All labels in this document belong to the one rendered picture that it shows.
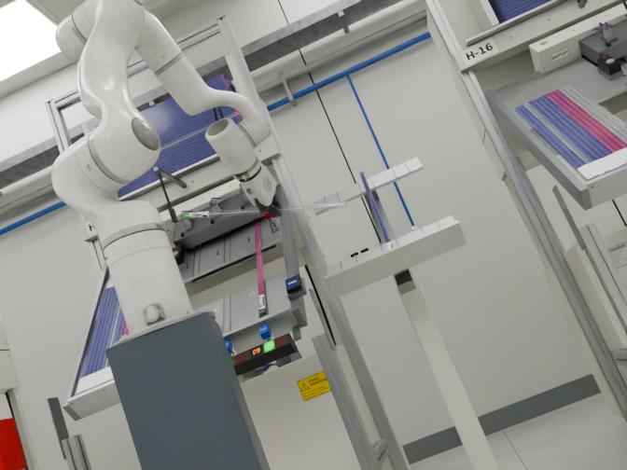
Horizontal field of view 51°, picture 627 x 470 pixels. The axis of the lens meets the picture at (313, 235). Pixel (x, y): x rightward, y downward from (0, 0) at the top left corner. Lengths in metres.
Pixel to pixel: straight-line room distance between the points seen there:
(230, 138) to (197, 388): 0.78
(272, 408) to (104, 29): 1.17
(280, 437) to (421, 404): 1.69
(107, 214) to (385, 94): 2.82
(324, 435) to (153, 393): 0.96
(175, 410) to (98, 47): 0.76
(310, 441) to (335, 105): 2.34
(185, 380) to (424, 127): 2.88
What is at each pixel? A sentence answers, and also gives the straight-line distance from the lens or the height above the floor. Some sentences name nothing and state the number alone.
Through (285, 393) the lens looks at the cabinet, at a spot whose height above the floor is 0.54.
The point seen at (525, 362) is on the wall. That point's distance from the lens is 3.65.
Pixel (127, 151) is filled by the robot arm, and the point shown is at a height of 1.03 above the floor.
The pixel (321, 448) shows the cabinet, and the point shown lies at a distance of 2.03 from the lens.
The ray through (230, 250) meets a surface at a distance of 2.11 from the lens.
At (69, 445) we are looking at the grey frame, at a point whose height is 0.62.
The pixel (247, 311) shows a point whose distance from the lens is 1.81.
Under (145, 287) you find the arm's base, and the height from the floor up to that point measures 0.78.
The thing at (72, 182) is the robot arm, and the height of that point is 1.03.
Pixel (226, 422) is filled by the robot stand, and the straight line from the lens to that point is 1.13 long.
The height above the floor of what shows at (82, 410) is 0.69.
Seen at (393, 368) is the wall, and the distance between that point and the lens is 3.64.
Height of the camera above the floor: 0.50
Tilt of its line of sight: 13 degrees up
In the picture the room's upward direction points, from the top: 22 degrees counter-clockwise
